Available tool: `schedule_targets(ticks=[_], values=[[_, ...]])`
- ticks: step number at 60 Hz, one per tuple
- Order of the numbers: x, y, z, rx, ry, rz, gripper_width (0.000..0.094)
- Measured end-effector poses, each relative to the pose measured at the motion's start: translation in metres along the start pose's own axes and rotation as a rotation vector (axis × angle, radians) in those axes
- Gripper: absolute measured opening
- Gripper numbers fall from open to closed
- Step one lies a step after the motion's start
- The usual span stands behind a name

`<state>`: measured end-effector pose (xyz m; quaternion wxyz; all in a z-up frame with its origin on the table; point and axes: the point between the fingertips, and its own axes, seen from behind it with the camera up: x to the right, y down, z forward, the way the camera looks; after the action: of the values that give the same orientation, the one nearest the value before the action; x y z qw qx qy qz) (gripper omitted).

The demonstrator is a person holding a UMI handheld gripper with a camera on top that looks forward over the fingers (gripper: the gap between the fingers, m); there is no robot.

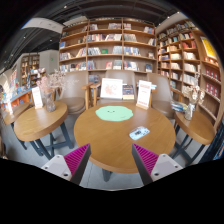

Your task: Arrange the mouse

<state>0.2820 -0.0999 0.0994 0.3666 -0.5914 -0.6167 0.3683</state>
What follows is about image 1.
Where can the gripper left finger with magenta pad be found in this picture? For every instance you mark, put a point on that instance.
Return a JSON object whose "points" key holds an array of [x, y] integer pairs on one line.
{"points": [[70, 167]]}

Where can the large wooden centre bookshelf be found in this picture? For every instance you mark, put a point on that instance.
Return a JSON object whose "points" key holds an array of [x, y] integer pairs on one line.
{"points": [[102, 44]]}

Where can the round wooden right table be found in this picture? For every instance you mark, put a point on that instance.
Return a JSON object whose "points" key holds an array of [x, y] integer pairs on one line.
{"points": [[199, 128]]}

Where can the glass vase with pink flowers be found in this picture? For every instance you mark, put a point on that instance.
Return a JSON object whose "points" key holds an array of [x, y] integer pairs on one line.
{"points": [[48, 84]]}

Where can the beige armchair centre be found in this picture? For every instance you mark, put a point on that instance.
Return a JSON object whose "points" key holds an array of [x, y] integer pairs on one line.
{"points": [[128, 78]]}

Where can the yellow poster on shelf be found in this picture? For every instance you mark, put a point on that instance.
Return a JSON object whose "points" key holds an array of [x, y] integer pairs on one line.
{"points": [[210, 52]]}

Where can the white picture display board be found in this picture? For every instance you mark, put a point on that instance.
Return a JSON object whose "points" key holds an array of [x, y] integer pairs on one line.
{"points": [[111, 88]]}

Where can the white sign with red text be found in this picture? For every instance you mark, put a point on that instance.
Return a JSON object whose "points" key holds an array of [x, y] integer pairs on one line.
{"points": [[144, 93]]}

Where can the round wooden table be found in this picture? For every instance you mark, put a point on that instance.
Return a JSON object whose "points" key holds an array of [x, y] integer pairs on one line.
{"points": [[111, 146], [199, 128], [36, 126]]}

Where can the round wooden centre table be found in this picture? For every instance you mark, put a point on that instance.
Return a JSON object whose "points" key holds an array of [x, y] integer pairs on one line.
{"points": [[111, 146]]}

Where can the far left wooden bookshelf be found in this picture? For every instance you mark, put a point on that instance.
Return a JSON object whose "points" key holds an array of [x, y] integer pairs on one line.
{"points": [[29, 70]]}

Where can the round wooden left table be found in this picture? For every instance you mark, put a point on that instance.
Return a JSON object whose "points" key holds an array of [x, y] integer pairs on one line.
{"points": [[36, 126]]}

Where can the white sign on left table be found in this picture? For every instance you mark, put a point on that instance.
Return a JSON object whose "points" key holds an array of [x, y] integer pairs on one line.
{"points": [[37, 98]]}

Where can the dark book on chair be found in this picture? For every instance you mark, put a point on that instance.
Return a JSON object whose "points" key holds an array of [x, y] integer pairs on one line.
{"points": [[128, 92]]}

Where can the green round mouse pad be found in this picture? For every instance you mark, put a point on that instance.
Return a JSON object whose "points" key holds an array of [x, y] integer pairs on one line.
{"points": [[114, 113]]}

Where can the stack of books right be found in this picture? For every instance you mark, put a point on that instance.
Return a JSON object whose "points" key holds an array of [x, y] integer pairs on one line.
{"points": [[178, 106]]}

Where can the glass vase with white flowers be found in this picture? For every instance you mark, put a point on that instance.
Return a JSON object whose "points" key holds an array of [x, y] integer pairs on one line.
{"points": [[195, 95]]}

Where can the beige armchair right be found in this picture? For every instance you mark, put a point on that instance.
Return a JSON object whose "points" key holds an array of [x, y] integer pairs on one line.
{"points": [[161, 100]]}

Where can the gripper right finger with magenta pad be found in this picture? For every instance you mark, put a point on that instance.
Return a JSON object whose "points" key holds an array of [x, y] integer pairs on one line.
{"points": [[151, 166]]}

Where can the beige armchair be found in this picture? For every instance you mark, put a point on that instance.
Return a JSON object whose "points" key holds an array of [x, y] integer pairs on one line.
{"points": [[76, 92], [128, 78], [161, 100]]}

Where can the wooden right bookshelf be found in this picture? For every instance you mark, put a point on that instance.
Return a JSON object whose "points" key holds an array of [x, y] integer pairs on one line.
{"points": [[180, 55]]}

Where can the beige armchair left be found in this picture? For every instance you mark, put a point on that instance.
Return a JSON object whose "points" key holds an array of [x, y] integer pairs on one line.
{"points": [[76, 92]]}

